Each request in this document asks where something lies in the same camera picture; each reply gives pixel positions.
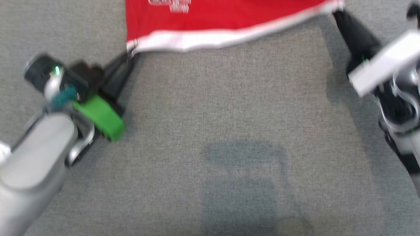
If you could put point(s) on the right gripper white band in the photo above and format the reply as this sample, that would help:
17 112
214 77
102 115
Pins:
384 64

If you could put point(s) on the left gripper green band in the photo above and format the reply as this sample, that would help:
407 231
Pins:
100 116

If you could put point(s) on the red and white shirt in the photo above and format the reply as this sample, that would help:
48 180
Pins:
213 23

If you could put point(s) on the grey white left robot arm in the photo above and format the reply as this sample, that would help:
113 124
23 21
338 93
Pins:
36 164

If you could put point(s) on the grey fabric sofa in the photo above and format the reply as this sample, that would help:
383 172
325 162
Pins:
213 131

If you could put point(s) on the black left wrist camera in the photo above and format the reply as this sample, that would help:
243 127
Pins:
88 74

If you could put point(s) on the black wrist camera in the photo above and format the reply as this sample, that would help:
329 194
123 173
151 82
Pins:
88 74
414 11

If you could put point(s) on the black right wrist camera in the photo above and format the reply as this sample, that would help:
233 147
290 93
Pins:
414 11

